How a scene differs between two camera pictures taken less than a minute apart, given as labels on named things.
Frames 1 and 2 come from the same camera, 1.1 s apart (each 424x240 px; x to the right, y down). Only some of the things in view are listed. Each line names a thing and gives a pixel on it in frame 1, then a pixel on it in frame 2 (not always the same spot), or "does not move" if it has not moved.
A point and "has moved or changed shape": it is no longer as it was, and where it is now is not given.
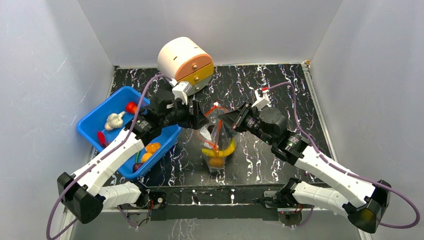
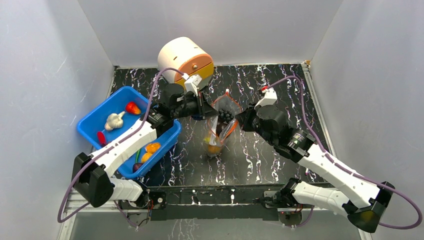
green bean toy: [137, 156] does not move
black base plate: [211, 202] does not move
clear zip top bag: [217, 139] has moved or changed shape
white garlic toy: [114, 121] does not move
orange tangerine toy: [216, 162] → [214, 149]
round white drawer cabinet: [182, 59] does not move
